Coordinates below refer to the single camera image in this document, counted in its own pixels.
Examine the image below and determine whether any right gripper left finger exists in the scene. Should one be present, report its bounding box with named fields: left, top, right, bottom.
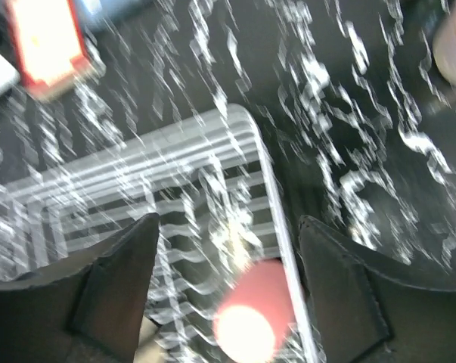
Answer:
left=0, top=213, right=160, bottom=362

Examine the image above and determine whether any matte pink cup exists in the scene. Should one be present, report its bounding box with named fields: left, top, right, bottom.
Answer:
left=212, top=259, right=295, bottom=362

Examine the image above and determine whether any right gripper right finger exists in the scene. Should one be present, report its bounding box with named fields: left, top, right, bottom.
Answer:
left=299, top=216, right=456, bottom=362

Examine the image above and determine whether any red and white book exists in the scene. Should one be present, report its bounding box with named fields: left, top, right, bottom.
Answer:
left=5, top=0, right=95, bottom=102

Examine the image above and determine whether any iridescent pink mug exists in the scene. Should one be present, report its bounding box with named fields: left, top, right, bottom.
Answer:
left=433, top=1, right=456, bottom=84

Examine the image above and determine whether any dark blue book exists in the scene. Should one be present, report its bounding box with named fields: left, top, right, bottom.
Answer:
left=73, top=0, right=153, bottom=31

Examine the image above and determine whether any white wire dish rack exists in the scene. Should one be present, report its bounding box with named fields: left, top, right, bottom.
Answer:
left=0, top=104, right=318, bottom=362

